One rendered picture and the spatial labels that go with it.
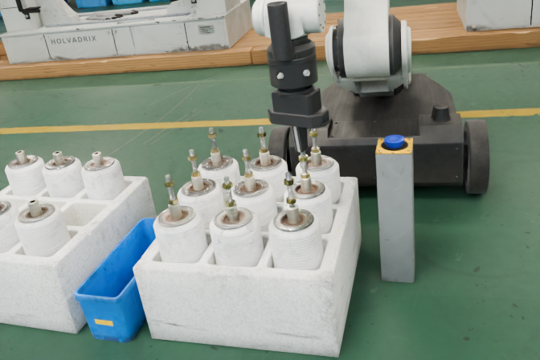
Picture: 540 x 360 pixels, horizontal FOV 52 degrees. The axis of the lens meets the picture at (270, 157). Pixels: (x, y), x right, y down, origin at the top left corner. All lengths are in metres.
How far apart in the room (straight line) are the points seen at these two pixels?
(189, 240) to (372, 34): 0.62
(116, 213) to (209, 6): 2.01
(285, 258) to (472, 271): 0.47
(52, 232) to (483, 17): 2.34
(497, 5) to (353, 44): 1.75
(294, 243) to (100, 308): 0.43
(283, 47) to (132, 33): 2.43
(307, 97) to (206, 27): 2.19
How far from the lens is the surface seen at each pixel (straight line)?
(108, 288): 1.30
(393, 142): 1.11
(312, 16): 0.96
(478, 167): 1.49
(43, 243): 1.25
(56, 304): 1.28
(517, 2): 3.01
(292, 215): 1.00
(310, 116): 1.00
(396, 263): 1.24
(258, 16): 0.98
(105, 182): 1.40
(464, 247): 1.38
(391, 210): 1.16
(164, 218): 1.10
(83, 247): 1.28
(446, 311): 1.20
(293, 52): 0.96
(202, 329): 1.15
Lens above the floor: 0.78
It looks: 25 degrees down
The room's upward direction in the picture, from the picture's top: 8 degrees counter-clockwise
